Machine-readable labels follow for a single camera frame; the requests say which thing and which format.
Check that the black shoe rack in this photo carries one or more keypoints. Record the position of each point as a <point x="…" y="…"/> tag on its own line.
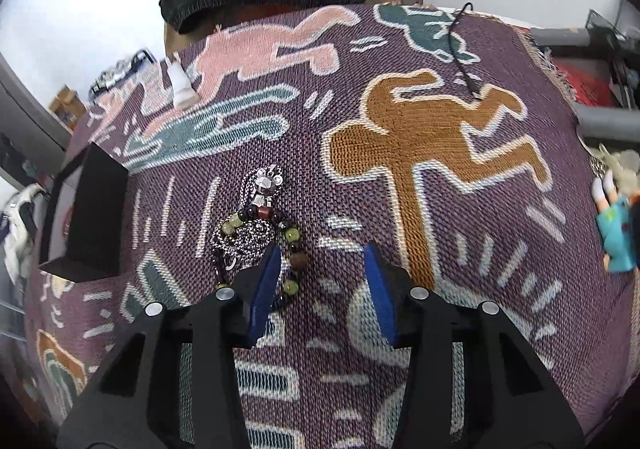
<point x="120" y="71"/>

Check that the printed woven blanket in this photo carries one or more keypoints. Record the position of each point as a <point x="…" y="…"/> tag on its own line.
<point x="400" y="154"/>

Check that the figurine with blue clothes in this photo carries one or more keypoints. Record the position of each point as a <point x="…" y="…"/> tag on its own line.
<point x="617" y="229"/>

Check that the white cloth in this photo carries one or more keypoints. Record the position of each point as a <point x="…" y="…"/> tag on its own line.
<point x="20" y="209"/>

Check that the black and grey equipment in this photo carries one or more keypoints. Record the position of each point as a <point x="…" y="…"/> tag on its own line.
<point x="605" y="121"/>

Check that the cardboard box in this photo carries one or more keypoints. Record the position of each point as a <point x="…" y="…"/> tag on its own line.
<point x="67" y="106"/>

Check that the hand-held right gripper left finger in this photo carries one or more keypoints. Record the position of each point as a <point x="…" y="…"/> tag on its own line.
<point x="265" y="289"/>

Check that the red packet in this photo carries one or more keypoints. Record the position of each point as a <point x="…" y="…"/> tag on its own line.
<point x="585" y="79"/>

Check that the grey side door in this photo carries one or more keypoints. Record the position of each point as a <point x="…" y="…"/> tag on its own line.
<point x="25" y="99"/>

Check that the white tube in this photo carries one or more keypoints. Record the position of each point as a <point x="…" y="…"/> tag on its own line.
<point x="180" y="84"/>

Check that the black square box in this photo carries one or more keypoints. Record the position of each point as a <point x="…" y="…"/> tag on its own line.
<point x="95" y="209"/>

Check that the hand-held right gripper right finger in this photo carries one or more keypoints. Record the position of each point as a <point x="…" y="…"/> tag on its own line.
<point x="380" y="294"/>

